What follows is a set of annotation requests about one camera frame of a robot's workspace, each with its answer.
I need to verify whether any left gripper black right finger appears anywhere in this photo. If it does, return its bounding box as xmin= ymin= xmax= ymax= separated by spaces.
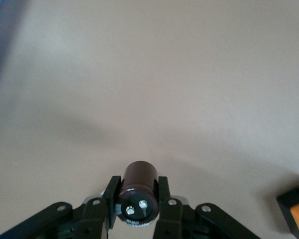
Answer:
xmin=152 ymin=175 xmax=262 ymax=239

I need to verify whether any dark brown cylindrical capacitor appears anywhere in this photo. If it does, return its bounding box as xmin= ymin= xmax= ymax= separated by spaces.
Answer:
xmin=117 ymin=161 xmax=160 ymax=229

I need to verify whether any brown table cover sheet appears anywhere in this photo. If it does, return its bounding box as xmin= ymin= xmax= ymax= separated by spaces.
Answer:
xmin=0 ymin=0 xmax=299 ymax=239

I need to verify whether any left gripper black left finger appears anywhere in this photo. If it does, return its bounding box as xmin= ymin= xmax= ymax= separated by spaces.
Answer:
xmin=0 ymin=175 xmax=123 ymax=239

